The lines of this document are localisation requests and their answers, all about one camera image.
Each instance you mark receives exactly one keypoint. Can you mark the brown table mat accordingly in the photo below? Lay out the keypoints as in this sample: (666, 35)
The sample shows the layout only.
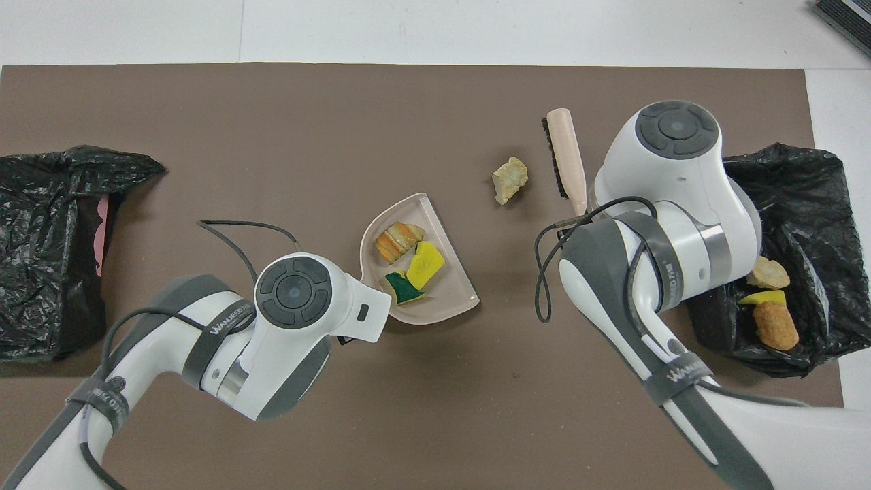
(204, 102)

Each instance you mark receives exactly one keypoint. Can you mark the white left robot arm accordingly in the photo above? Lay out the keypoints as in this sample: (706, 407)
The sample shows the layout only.
(292, 320)

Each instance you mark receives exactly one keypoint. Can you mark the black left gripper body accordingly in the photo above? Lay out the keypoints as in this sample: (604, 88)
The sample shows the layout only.
(345, 340)

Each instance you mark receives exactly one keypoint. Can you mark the notched yellow sponge piece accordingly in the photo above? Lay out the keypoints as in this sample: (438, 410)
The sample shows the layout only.
(762, 298)

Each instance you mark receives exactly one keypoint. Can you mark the black trash bag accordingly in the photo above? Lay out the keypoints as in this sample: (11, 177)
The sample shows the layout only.
(810, 218)
(47, 252)

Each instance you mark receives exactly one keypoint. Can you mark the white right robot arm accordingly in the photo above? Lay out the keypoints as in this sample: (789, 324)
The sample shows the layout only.
(680, 204)

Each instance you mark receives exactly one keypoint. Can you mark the right black trash bag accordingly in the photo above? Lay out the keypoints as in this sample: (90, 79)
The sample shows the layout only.
(810, 218)

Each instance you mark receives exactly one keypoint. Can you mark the plain yellow sponge piece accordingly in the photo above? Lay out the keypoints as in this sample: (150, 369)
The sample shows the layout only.
(426, 264)

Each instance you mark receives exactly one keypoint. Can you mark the brown fried nugget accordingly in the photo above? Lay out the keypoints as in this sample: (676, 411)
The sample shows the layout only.
(776, 327)

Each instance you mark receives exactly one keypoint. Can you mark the left black trash bag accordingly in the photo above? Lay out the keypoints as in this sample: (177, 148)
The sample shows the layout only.
(47, 252)

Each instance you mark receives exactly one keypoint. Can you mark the dark grey ribbed object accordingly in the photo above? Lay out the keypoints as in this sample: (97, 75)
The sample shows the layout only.
(847, 20)

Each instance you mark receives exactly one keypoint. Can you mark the pale trash piece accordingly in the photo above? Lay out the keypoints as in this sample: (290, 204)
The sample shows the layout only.
(510, 180)
(769, 273)

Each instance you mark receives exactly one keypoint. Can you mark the beige plastic dustpan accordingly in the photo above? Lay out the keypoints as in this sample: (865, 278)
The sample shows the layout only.
(449, 299)

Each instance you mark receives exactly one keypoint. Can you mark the green and yellow sponge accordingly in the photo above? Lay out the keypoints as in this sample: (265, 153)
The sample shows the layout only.
(406, 291)

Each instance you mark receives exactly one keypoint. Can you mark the orange striped bread piece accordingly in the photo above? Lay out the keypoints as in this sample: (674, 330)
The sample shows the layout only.
(398, 241)

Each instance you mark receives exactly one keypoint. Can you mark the beige brush with black bristles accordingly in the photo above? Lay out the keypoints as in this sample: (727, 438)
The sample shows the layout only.
(568, 156)

